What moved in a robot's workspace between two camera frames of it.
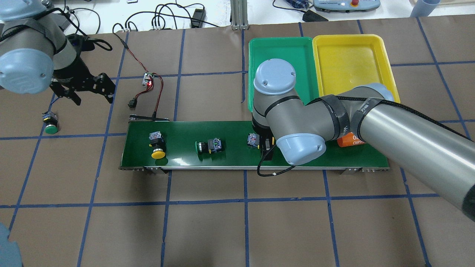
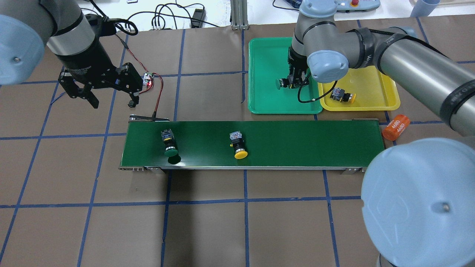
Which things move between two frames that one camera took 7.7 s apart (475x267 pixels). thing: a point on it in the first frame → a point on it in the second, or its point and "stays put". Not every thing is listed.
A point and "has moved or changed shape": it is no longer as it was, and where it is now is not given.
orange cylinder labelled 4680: (349, 139) has moved or changed shape
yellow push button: (158, 143) → (238, 144)
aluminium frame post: (239, 19) stays put
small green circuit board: (147, 79) stays put
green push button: (50, 120) → (168, 137)
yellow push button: (253, 140) has moved or changed shape
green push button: (212, 146) has moved or changed shape
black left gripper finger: (102, 84) → (135, 101)
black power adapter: (198, 18) stays put
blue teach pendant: (346, 6) stays put
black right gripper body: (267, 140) → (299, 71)
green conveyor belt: (157, 142) stays put
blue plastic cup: (424, 8) stays put
